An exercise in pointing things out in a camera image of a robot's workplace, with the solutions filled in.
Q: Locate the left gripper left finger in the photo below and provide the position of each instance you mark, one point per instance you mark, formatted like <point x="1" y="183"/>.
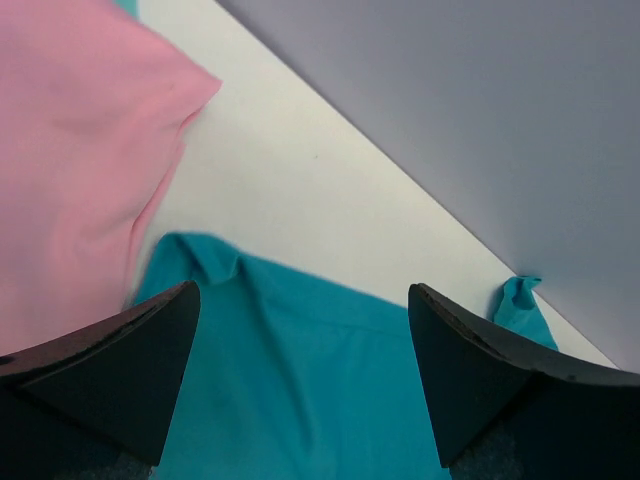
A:
<point x="98" y="403"/>

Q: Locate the folded light teal t shirt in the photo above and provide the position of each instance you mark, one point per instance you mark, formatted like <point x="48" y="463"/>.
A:
<point x="130" y="6"/>

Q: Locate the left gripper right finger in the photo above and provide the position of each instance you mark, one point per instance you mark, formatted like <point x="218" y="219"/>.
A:
<point x="504" y="407"/>

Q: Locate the folded pink t shirt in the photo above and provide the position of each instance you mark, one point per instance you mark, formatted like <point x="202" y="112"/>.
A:
<point x="94" y="107"/>

